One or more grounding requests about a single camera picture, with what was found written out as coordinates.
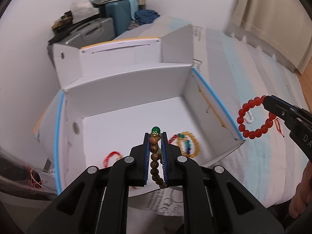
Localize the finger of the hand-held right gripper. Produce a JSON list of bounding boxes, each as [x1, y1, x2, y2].
[[270, 96, 312, 118], [262, 95, 303, 129]]

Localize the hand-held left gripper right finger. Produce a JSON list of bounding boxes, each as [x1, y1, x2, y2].
[[162, 132, 285, 234]]

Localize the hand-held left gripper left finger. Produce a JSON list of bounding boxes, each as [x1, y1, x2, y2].
[[27, 133, 150, 234]]

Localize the brown wooden bead bracelet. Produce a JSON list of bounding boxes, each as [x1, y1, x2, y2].
[[149, 125, 169, 189]]

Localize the multicolour glass bead bracelet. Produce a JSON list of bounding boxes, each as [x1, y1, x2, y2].
[[169, 133, 193, 155]]

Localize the yellow bead bracelet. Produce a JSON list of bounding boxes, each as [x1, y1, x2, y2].
[[176, 131, 201, 158]]

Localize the red cord bracelet wooden tube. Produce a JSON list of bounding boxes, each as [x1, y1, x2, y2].
[[104, 151, 123, 168]]

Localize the cardboard box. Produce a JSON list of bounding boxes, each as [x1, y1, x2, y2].
[[33, 24, 246, 198]]

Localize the person's right hand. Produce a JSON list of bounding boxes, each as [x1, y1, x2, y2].
[[290, 167, 312, 221]]

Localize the wooden headboard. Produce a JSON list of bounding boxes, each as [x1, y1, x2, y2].
[[294, 68, 312, 113]]

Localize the striped blanket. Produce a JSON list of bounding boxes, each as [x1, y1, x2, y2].
[[114, 15, 312, 217]]

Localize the wide beige curtain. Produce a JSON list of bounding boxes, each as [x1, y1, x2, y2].
[[230, 0, 312, 75]]

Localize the red thread bundle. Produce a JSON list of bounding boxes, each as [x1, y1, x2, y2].
[[29, 169, 44, 190]]

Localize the grey suitcase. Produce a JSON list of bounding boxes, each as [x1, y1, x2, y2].
[[49, 17, 115, 45]]

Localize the dark blue clothes pile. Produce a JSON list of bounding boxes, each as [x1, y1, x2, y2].
[[134, 9, 161, 25]]

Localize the teal suitcase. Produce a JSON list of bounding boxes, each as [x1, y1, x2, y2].
[[104, 0, 138, 37]]

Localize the light blue towel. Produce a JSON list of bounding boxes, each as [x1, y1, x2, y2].
[[128, 0, 140, 20]]

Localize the black and gold boxes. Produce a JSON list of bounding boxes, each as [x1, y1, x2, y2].
[[51, 10, 75, 32]]

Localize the white plastic bag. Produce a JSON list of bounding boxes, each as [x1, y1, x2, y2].
[[70, 0, 100, 22]]

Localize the white bead bracelet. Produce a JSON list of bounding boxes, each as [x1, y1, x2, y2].
[[244, 111, 256, 124]]

